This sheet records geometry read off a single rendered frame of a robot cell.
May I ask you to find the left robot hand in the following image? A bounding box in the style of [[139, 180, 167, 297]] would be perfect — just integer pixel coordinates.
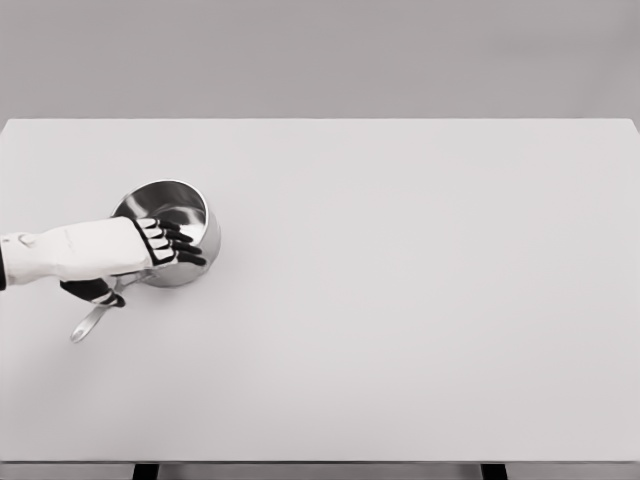
[[49, 215, 208, 309]]

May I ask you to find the steel pot with long handle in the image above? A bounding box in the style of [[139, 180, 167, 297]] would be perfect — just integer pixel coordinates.
[[69, 180, 223, 345]]

